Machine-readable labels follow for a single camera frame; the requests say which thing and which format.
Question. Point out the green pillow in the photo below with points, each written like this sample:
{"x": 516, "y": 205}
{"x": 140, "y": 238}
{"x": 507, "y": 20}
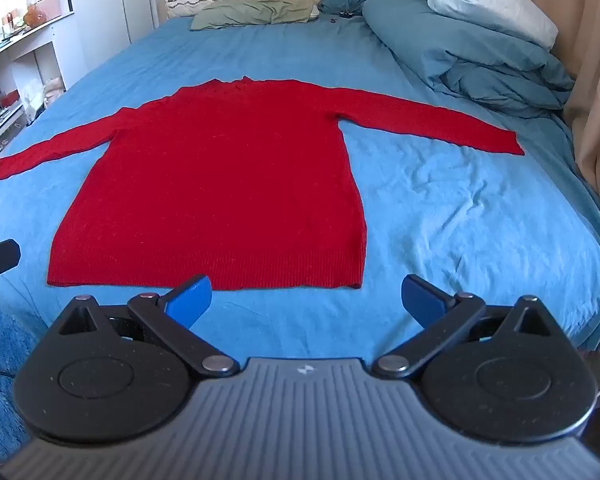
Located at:
{"x": 250, "y": 12}

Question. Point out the beige curtain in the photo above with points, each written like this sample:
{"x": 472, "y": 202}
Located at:
{"x": 595, "y": 85}

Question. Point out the white shelf unit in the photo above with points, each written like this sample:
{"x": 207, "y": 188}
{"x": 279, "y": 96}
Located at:
{"x": 35, "y": 55}

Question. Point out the teal duvet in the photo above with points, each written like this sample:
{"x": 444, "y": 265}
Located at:
{"x": 480, "y": 60}

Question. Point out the red knit sweater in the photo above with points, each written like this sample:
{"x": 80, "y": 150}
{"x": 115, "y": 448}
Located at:
{"x": 215, "y": 185}

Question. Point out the blue shaggy rug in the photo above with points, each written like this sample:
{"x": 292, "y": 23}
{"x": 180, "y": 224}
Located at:
{"x": 2, "y": 410}

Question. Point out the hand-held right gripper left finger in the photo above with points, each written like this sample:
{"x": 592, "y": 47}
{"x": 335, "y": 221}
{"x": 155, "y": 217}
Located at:
{"x": 192, "y": 300}

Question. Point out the white bag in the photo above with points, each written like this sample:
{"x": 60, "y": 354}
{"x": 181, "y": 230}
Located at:
{"x": 53, "y": 91}

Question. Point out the blue bed sheet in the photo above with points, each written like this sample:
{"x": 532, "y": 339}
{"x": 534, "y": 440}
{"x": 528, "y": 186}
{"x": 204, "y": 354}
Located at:
{"x": 440, "y": 200}

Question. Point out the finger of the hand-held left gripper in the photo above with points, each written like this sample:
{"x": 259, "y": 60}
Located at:
{"x": 0, "y": 257}

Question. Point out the white wardrobe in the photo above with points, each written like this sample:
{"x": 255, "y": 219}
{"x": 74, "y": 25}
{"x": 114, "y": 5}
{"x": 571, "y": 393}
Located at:
{"x": 110, "y": 5}

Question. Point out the orange plush toy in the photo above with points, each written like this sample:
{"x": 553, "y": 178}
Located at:
{"x": 34, "y": 17}

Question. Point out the white folded blanket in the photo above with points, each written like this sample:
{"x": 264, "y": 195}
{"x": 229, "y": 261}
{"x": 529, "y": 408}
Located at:
{"x": 490, "y": 2}

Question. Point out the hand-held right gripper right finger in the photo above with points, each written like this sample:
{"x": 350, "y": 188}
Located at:
{"x": 420, "y": 301}

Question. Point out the red box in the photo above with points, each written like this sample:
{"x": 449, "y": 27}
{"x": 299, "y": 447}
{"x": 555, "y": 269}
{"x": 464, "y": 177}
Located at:
{"x": 12, "y": 97}

